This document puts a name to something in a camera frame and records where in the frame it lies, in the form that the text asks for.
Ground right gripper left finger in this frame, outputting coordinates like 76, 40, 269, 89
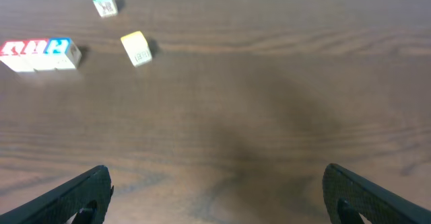
1, 165, 113, 224

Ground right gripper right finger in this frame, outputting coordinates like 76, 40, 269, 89
322, 163, 430, 224

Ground red letter A block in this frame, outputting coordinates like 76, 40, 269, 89
1, 40, 34, 73

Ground red letter I block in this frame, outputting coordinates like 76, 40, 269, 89
22, 38, 55, 71

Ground blue number 2 block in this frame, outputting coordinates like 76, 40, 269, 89
44, 38, 82, 70

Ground yellow top wooden block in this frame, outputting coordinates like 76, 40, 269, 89
121, 31, 152, 67

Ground green R block far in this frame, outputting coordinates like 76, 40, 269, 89
92, 0, 118, 17

